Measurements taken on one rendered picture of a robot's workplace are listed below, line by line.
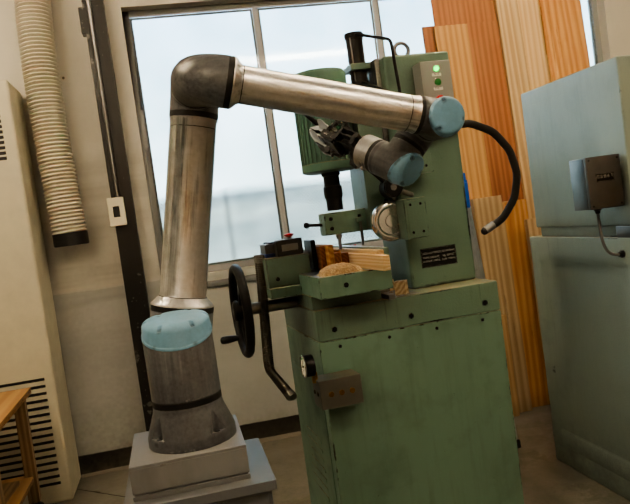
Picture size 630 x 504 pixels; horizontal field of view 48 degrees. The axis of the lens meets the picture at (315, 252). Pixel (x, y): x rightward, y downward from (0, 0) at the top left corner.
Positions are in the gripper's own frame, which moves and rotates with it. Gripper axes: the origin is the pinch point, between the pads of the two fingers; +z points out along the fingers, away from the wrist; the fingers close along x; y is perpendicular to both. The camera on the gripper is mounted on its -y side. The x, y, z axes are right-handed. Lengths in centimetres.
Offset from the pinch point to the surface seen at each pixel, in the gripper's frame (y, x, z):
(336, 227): -31.0, 13.8, -2.7
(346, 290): -18.4, 30.9, -28.2
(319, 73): -1.9, -18.3, 15.1
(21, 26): -2, 10, 179
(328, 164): -16.6, 1.3, 3.0
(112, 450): -124, 139, 96
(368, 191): -29.1, -0.6, -5.7
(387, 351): -42, 36, -36
